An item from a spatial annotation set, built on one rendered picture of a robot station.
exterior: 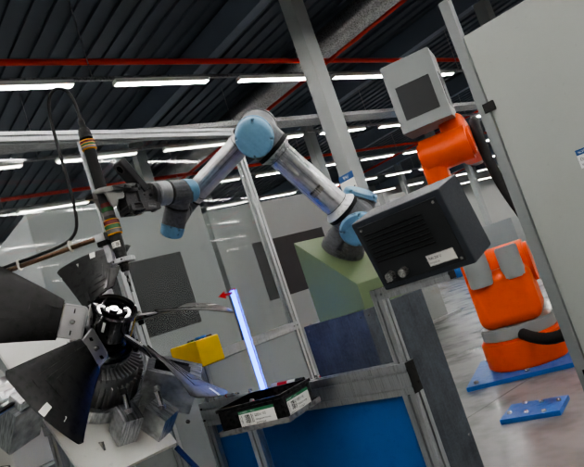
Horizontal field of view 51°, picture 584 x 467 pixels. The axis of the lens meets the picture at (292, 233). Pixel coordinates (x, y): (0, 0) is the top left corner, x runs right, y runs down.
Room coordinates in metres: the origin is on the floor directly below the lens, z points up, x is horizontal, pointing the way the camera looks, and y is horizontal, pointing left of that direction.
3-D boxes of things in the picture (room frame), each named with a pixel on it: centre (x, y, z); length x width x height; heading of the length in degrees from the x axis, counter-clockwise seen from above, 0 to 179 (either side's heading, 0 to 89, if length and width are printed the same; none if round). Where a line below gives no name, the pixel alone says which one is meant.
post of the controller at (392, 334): (1.60, -0.16, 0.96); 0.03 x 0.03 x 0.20; 48
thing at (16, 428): (1.48, 0.76, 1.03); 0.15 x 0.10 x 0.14; 48
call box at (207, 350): (2.16, 0.45, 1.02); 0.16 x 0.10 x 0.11; 48
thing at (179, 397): (1.75, 0.46, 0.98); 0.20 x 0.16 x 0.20; 48
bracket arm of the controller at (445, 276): (1.53, -0.24, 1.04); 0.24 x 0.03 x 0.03; 48
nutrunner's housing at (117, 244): (1.69, 0.47, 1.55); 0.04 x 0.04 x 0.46
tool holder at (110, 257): (1.69, 0.48, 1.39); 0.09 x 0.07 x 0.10; 82
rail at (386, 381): (1.89, 0.15, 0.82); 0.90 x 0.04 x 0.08; 48
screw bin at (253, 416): (1.72, 0.22, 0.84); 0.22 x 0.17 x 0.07; 61
